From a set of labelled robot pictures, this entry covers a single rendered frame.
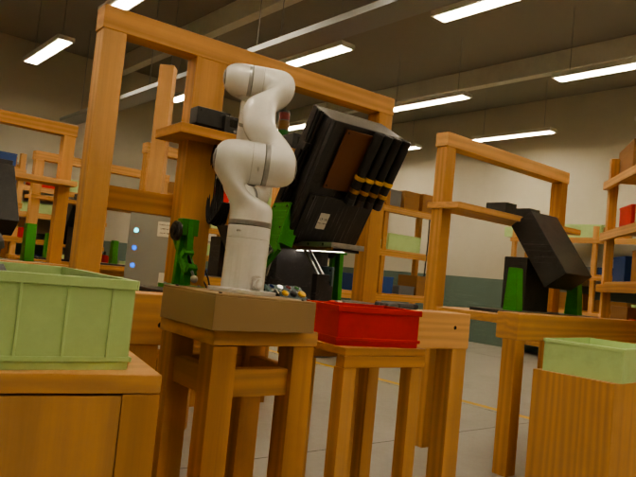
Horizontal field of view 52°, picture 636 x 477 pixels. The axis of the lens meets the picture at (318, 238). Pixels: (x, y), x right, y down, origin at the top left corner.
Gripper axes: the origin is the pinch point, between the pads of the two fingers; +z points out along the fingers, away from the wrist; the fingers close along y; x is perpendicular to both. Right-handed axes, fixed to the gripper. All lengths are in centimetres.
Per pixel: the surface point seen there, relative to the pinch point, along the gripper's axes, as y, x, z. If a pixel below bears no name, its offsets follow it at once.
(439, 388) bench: 92, -28, 46
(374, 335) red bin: 4.1, -16.9, 46.7
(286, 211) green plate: 17.5, -11.2, -20.7
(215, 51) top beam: -3, -19, -95
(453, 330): 79, -45, 32
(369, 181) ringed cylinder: 23, -45, -17
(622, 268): 359, -218, -38
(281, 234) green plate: 19.5, -5.3, -14.1
